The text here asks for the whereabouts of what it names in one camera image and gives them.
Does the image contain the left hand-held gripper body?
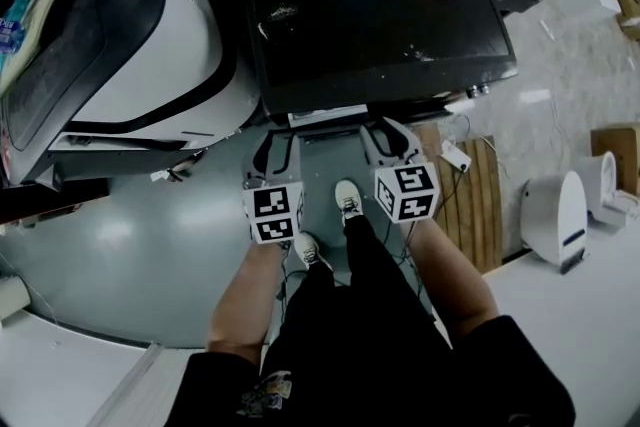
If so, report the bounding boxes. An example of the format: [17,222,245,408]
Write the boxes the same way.
[241,177,307,246]

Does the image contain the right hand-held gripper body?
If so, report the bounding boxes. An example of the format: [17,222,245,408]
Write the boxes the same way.
[368,152,441,227]

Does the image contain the white detergent drawer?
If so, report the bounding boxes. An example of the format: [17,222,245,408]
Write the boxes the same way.
[287,103,372,130]

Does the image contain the person's left forearm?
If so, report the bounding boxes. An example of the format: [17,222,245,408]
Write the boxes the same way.
[206,236,297,367]

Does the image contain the person's right forearm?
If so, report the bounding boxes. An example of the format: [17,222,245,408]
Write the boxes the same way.
[403,216,502,342]

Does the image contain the person's right white shoe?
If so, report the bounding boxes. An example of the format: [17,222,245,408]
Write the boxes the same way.
[333,179,365,222]

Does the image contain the person's white shoe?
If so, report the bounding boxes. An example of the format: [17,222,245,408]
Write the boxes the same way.
[333,179,365,222]
[293,231,335,272]

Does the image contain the white power strip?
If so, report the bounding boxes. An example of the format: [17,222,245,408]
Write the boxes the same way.
[438,138,475,173]

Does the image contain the person's left white shoe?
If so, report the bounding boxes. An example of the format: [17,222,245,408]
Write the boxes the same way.
[293,231,335,272]

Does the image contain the wooden pallet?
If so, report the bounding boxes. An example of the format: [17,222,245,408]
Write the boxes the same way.
[433,133,505,275]

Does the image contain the black washing machine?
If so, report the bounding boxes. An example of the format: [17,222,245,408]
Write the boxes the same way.
[241,0,520,137]

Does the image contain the person's black trousers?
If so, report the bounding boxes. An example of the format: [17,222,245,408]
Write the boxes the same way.
[263,213,454,381]

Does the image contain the white black large appliance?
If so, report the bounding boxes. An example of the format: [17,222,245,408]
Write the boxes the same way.
[0,0,262,187]

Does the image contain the person's black shirt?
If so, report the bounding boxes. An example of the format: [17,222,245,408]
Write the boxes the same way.
[173,313,577,427]

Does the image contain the small cardboard box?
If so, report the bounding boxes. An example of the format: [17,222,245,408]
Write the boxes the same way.
[608,0,640,42]
[588,123,640,196]

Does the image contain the pale cloth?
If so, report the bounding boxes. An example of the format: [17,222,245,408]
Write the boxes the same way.
[0,0,97,97]

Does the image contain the white cylinder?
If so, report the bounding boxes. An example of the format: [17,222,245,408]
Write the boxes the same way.
[0,273,32,325]

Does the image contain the clear water bottle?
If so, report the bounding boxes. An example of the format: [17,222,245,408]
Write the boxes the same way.
[0,0,30,55]

